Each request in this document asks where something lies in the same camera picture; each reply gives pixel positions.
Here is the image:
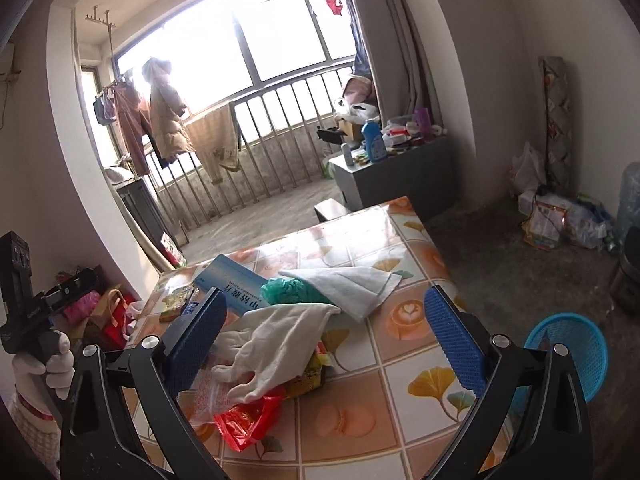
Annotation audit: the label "beige hanging garment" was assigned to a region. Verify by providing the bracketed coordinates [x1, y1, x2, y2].
[186, 102, 242, 186]

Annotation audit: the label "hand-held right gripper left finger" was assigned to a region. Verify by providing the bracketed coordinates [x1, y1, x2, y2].
[59, 287, 231, 480]

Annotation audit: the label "blue plastic basket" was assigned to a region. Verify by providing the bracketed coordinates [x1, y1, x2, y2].
[512, 312, 610, 406]

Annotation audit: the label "blue detergent bottle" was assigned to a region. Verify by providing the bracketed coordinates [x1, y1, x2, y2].
[361, 119, 387, 162]

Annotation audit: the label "yellow snack packet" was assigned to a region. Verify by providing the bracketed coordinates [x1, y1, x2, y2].
[282, 342, 337, 400]

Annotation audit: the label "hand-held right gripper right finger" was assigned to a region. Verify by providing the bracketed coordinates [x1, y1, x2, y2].
[422, 285, 593, 480]

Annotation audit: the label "grey washing machine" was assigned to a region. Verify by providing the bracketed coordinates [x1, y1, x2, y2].
[112, 177, 188, 256]

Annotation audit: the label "ceiling drying rack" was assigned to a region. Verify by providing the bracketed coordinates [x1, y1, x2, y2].
[85, 6, 117, 28]

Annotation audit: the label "grey curtain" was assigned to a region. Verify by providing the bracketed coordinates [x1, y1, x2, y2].
[372, 0, 443, 126]

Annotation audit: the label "blue-white plastic bag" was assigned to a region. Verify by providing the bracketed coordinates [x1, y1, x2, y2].
[565, 199, 616, 251]

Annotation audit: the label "flattened cardboard boxes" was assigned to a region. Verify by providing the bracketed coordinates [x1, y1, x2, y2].
[538, 56, 573, 191]

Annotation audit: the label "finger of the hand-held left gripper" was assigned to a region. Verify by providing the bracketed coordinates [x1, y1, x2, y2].
[42, 268, 99, 311]

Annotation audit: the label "pink hanging garment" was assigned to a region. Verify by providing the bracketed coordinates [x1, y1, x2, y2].
[114, 80, 153, 176]

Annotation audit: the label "red gift bag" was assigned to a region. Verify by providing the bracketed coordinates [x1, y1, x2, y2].
[102, 290, 142, 347]

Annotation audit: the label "tan puffer coat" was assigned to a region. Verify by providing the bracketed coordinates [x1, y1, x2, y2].
[142, 57, 196, 161]

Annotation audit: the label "wooden stool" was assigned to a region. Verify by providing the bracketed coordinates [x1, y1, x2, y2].
[314, 199, 351, 223]

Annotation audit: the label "cardboard box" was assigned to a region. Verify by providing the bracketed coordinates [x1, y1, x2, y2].
[335, 119, 366, 143]

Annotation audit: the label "pink bag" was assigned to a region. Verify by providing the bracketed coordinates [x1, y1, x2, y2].
[62, 292, 103, 326]

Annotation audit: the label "printed orange bag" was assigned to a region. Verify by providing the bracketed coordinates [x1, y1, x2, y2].
[522, 200, 568, 251]

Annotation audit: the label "pink bedding bundle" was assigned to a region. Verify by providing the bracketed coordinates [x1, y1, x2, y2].
[342, 74, 376, 106]

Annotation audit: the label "grey cabinet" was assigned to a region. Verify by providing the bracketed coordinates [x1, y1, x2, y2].
[330, 135, 456, 211]

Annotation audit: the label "large window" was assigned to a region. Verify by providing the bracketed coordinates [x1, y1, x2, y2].
[112, 0, 358, 116]

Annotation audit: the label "white floor plastic bag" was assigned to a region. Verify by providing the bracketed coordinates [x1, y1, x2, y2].
[509, 142, 546, 193]

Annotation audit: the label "dark small hanging garment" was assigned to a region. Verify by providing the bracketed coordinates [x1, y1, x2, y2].
[94, 91, 117, 126]

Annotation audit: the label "red plastic bag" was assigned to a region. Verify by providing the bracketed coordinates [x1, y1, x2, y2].
[214, 395, 286, 453]

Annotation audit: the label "person's left hand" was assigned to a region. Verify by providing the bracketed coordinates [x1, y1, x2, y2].
[12, 332, 76, 402]

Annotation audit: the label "colourful printed bag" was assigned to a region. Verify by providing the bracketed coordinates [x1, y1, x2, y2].
[160, 232, 187, 268]

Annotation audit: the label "green plastic bag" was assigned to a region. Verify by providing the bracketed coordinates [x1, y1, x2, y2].
[261, 277, 336, 307]

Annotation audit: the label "white glove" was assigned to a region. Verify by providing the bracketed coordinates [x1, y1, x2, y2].
[210, 302, 343, 403]

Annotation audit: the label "clear plastic bag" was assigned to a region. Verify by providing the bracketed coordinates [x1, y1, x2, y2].
[177, 367, 251, 428]

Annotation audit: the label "light blue paper box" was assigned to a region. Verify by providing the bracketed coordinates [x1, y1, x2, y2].
[185, 254, 273, 318]

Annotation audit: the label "white tissue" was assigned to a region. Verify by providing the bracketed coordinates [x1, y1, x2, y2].
[277, 266, 403, 322]

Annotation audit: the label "black bin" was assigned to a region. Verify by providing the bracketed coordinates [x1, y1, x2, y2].
[609, 240, 640, 316]

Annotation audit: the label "person's left forearm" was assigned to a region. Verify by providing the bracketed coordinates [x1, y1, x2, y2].
[0, 370, 63, 480]

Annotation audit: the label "blue water jug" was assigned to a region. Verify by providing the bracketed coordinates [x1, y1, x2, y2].
[614, 161, 640, 236]

